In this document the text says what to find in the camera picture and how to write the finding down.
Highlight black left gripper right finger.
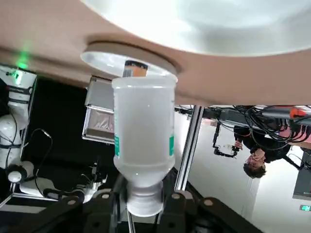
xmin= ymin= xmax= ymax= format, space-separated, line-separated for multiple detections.
xmin=157 ymin=167 xmax=264 ymax=233

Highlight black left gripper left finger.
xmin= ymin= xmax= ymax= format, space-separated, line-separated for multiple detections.
xmin=0 ymin=173 xmax=129 ymax=233

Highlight white hydrogen peroxide bottle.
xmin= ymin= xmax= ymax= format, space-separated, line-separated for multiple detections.
xmin=111 ymin=74 xmax=177 ymax=217

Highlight brown iodophor bottle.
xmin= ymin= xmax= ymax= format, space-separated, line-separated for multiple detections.
xmin=122 ymin=60 xmax=149 ymax=78

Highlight gray round plate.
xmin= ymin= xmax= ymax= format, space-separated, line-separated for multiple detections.
xmin=80 ymin=41 xmax=179 ymax=80

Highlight white round plate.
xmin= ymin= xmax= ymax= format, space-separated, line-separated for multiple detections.
xmin=80 ymin=0 xmax=311 ymax=57

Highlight person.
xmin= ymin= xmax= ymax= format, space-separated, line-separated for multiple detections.
xmin=233 ymin=126 xmax=292 ymax=180

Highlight black power supply box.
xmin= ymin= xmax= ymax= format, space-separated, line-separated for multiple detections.
xmin=218 ymin=108 xmax=248 ymax=122

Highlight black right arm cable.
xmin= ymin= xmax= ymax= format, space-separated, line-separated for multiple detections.
xmin=30 ymin=128 xmax=53 ymax=192

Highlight aluminium camera post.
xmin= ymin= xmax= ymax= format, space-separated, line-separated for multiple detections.
xmin=174 ymin=104 xmax=205 ymax=191

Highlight black handheld camera rig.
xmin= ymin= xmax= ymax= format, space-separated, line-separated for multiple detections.
xmin=212 ymin=120 xmax=240 ymax=159

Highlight dark wall cabinet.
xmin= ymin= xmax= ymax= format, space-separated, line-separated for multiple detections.
xmin=293 ymin=167 xmax=311 ymax=201

